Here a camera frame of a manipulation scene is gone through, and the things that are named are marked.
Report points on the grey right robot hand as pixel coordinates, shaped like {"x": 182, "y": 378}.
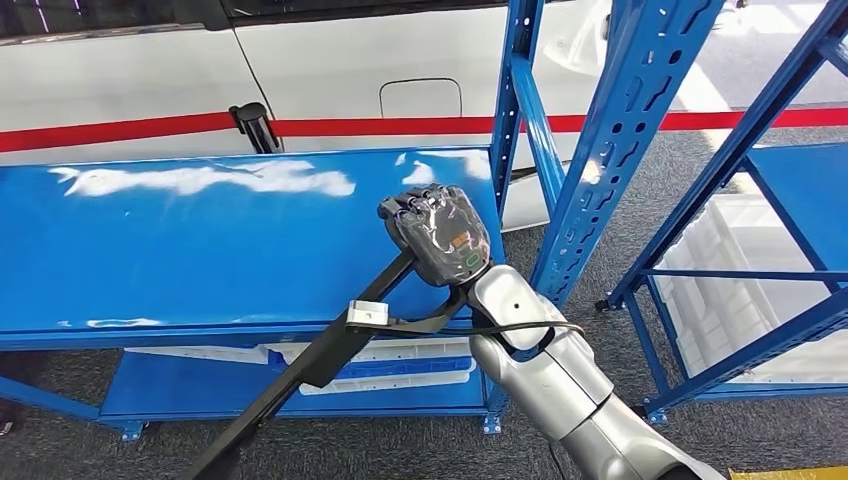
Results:
{"x": 444, "y": 238}

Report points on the long black plastic part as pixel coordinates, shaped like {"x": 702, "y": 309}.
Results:
{"x": 318, "y": 364}

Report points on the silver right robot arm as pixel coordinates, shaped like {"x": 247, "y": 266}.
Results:
{"x": 550, "y": 384}

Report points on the blue metal shelf rack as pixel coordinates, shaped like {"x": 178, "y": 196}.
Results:
{"x": 199, "y": 252}
{"x": 808, "y": 192}

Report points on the large white plastic crate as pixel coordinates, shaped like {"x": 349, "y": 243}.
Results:
{"x": 729, "y": 311}

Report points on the red barrier belt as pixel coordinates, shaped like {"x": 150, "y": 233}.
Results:
{"x": 132, "y": 129}

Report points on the white car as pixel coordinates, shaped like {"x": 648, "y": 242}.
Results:
{"x": 132, "y": 73}

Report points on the yellow floor tape square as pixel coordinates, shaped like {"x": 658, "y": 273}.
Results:
{"x": 795, "y": 474}

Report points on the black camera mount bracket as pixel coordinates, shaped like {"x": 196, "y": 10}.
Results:
{"x": 424, "y": 326}

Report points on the black stanchion post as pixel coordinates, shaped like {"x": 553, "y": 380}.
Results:
{"x": 255, "y": 126}

